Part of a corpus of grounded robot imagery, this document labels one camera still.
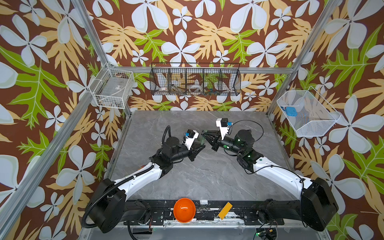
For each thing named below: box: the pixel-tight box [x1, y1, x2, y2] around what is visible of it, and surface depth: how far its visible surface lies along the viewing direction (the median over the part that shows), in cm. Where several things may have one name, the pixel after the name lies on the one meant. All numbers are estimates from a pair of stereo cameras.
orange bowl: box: [173, 197, 196, 224], surface depth 75 cm
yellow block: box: [218, 201, 233, 220], surface depth 78 cm
